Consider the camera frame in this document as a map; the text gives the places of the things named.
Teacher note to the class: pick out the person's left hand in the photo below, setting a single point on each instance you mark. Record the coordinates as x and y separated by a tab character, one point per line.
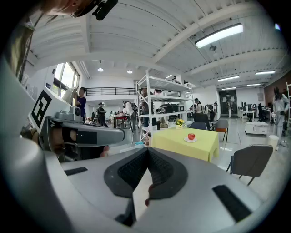
56	136

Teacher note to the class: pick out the grey fabric chair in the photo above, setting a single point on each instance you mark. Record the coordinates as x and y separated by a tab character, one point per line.
252	159

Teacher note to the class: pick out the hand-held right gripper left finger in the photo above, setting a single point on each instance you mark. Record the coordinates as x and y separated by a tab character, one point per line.
91	179

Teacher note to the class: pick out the red apple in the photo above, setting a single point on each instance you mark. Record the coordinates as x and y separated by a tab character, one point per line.
191	136

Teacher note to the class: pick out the black balcony railing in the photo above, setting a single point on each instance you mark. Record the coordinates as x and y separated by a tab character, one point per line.
109	88

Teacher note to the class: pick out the person's right hand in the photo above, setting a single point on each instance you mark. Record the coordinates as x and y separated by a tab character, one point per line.
151	188

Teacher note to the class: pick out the black appliance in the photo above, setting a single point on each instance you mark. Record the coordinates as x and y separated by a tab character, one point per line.
168	108

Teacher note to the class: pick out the black head-mounted camera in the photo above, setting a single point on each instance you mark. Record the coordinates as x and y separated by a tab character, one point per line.
103	11

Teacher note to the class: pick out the grey ceiling fan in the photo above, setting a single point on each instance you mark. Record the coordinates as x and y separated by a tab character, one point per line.
212	47

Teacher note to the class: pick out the window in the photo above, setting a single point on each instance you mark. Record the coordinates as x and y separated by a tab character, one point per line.
67	77

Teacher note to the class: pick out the dark glass door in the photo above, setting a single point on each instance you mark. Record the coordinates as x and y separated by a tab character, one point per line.
222	97

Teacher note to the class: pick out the grey chair with orange seat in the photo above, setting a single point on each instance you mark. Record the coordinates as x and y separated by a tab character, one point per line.
222	124

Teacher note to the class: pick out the yellow plaid shirt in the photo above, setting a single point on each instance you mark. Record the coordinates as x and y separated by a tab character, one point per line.
20	45

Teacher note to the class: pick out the person's left forearm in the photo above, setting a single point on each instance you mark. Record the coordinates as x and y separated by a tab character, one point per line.
30	135

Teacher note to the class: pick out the long ceiling lamp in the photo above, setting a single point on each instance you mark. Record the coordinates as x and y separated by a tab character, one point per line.
264	72
228	88
253	84
228	78
218	35

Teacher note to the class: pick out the white waste bin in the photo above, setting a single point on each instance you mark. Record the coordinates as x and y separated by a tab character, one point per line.
273	142

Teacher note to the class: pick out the white shelf rack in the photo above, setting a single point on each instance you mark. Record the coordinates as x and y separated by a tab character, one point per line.
288	102
163	98

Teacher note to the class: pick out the clear plastic storage box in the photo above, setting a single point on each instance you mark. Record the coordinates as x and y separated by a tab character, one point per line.
131	149

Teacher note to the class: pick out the person's face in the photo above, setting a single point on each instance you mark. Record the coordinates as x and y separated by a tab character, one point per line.
56	9

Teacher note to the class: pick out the teal packet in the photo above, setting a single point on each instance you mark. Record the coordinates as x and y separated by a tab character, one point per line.
139	143

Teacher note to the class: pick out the wooden work table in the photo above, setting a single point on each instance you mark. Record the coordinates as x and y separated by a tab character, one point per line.
120	116

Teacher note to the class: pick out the office desks with monitors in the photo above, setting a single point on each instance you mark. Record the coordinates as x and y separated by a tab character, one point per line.
247	112

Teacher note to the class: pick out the sunflower bunch in white pot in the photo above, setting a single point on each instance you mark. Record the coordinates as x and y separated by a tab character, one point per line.
180	124

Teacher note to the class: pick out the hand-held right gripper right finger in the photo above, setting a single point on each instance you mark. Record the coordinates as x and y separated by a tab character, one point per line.
200	204

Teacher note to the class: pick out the silver appliance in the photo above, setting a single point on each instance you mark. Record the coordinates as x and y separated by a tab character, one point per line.
181	108

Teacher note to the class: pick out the white low cabinet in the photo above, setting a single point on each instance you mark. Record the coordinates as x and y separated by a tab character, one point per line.
257	129

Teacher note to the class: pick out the yellow-green tablecloth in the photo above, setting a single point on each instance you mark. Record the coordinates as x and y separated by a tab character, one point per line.
172	141

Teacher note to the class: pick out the dark blue chair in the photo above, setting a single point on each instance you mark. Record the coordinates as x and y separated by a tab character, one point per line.
197	126

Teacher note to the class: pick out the brown wooden box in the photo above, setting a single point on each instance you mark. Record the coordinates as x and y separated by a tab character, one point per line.
164	125

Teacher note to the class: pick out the white round plate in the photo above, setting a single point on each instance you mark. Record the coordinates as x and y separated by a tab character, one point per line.
187	140

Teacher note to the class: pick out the black office chair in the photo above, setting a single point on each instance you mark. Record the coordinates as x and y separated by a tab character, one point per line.
201	117

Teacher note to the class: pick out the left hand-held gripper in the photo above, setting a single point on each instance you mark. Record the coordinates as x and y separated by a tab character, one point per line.
54	97

